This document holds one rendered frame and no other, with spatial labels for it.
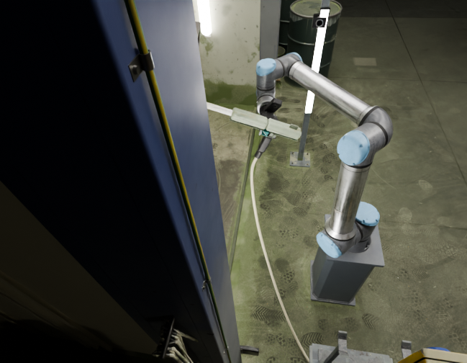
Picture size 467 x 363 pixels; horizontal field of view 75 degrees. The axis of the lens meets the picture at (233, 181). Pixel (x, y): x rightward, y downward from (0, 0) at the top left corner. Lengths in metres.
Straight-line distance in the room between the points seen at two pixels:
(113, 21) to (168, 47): 0.09
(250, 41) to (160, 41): 3.10
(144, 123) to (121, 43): 0.06
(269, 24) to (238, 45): 0.37
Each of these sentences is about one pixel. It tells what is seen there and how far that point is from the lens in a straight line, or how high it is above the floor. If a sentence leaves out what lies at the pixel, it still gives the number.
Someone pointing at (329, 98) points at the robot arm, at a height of 1.46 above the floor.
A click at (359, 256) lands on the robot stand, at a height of 0.64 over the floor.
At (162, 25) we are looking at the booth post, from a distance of 0.28.
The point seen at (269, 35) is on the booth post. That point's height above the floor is 0.89.
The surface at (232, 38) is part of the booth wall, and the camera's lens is 3.39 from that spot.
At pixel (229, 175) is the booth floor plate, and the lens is 2.95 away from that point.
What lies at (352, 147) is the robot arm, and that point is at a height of 1.46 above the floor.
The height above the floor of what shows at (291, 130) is 1.39.
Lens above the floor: 2.23
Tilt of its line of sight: 49 degrees down
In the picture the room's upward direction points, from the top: 4 degrees counter-clockwise
